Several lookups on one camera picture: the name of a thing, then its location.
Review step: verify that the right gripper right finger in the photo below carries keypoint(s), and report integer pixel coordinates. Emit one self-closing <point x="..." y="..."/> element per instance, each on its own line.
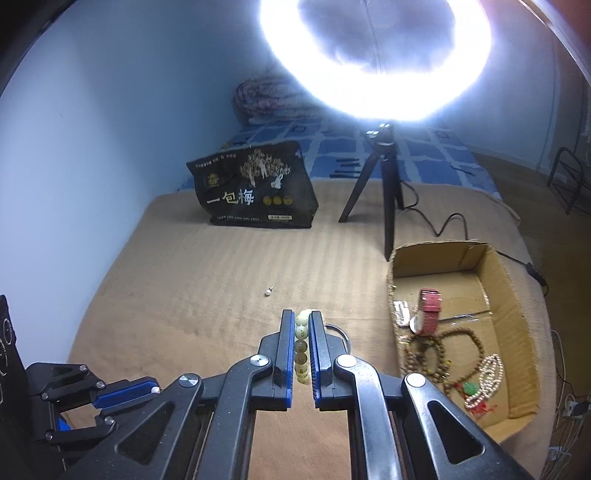
<point x="320" y="358"/>

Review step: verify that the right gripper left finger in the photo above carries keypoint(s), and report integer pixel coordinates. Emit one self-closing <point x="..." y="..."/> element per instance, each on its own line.
<point x="284" y="364"/>

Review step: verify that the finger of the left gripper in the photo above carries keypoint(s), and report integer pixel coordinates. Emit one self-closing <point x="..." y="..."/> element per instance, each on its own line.
<point x="125" y="393"/>
<point x="74" y="428"/>

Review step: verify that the pearl earring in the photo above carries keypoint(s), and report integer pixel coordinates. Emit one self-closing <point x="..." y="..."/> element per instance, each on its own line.
<point x="269" y="290"/>

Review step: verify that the red fabric strap watch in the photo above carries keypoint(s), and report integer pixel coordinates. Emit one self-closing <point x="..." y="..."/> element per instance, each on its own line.
<point x="426" y="320"/>

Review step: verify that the green jade red-cord pendant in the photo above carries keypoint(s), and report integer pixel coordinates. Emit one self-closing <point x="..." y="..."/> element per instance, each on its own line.
<point x="476" y="397"/>

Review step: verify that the silver metal bangle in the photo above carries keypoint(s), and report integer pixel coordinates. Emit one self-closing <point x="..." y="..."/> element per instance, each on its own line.
<point x="342" y="333"/>

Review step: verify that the cardboard box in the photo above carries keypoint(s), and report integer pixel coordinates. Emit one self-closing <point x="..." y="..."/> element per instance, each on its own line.
<point x="482" y="335"/>

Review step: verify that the black snack bag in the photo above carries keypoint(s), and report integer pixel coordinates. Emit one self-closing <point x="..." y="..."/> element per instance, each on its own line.
<point x="264" y="186"/>

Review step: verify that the white power strip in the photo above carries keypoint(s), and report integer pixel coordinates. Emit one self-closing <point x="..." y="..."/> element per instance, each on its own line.
<point x="569" y="427"/>

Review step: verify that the folded floral quilt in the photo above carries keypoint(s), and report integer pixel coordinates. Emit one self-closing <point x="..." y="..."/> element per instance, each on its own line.
<point x="277" y="97"/>

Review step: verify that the black metal rack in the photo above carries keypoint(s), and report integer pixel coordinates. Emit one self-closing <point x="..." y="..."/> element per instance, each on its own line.
<point x="569" y="180"/>

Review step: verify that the ring light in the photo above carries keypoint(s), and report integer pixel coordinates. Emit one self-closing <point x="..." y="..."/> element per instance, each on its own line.
<point x="380" y="60"/>

